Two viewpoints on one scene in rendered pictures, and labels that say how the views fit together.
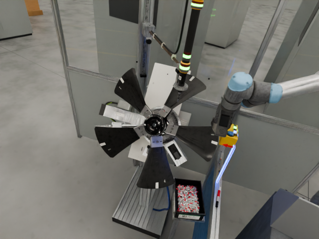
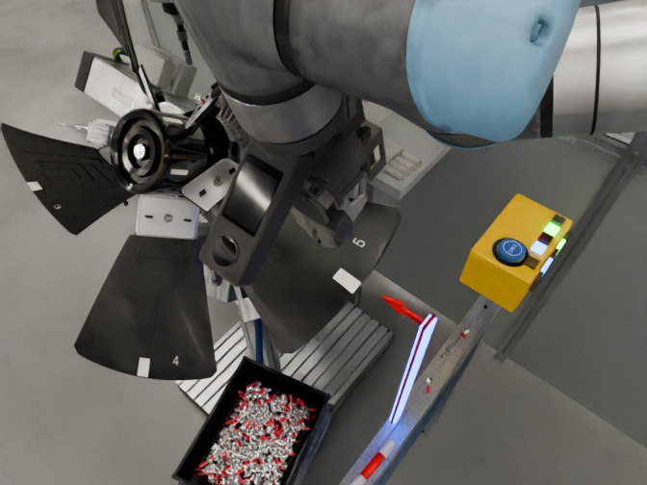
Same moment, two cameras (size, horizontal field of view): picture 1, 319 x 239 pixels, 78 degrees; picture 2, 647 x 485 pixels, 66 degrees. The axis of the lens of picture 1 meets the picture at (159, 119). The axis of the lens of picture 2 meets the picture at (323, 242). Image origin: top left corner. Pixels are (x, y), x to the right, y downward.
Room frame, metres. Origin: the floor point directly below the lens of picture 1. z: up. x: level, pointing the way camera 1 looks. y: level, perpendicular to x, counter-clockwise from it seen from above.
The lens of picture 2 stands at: (0.49, -0.44, 1.69)
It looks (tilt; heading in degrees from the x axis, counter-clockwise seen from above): 53 degrees down; 28
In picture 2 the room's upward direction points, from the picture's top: straight up
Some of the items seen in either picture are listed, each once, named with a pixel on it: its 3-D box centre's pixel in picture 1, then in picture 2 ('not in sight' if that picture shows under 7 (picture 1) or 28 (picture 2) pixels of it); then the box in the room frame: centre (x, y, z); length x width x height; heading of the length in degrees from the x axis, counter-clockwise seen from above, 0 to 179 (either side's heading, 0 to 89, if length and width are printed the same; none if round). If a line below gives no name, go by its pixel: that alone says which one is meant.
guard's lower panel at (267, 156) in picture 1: (179, 136); (423, 209); (1.56, -0.24, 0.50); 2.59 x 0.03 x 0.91; 78
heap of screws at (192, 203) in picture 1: (187, 199); (255, 444); (0.64, -0.23, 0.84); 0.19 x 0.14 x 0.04; 3
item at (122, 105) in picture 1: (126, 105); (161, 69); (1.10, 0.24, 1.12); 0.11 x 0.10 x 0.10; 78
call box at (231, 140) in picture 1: (228, 135); (513, 253); (1.07, -0.49, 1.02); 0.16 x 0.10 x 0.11; 168
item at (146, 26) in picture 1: (147, 29); not in sight; (1.43, 0.16, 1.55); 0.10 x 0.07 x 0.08; 23
